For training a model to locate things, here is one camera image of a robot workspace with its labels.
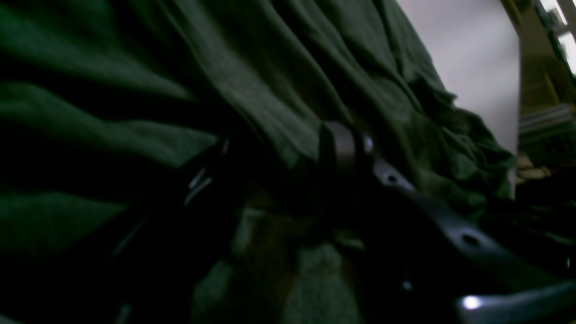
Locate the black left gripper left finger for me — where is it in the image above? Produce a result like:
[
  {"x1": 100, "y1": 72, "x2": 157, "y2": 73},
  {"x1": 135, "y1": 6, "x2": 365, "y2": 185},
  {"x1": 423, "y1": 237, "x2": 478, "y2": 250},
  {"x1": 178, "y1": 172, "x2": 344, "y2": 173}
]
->
[{"x1": 67, "y1": 135, "x2": 251, "y2": 324}]

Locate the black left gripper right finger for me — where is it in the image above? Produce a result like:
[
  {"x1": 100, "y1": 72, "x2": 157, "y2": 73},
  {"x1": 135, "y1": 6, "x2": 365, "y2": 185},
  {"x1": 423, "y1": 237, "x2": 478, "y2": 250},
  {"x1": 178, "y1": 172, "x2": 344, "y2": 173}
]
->
[{"x1": 319, "y1": 121, "x2": 575, "y2": 324}]

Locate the dark green t-shirt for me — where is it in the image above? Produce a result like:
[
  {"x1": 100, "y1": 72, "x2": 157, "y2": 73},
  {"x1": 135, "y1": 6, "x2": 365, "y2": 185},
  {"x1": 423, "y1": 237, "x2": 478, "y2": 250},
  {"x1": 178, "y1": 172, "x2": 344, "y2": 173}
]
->
[{"x1": 1, "y1": 0, "x2": 514, "y2": 324}]

